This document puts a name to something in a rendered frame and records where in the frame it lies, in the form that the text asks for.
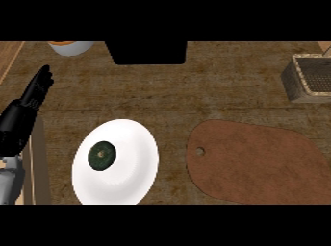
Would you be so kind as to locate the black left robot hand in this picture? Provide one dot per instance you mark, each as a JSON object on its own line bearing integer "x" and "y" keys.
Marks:
{"x": 14, "y": 121}

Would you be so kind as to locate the brown wooden cutting board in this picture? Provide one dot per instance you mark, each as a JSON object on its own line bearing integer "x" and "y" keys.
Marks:
{"x": 261, "y": 163}

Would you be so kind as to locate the wicker basket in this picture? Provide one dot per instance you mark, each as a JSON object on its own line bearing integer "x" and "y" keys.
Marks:
{"x": 316, "y": 78}

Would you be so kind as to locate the dark green round vegetable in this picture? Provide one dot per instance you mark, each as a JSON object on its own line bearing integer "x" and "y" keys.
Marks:
{"x": 102, "y": 155}

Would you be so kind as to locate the white bowl with orange content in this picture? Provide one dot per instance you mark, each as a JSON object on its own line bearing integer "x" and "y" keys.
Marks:
{"x": 69, "y": 48}

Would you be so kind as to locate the white oval plate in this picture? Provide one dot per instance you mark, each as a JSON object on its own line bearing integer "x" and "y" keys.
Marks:
{"x": 116, "y": 166}

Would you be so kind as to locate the black box appliance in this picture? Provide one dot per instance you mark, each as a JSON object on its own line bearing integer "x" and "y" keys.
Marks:
{"x": 147, "y": 53}

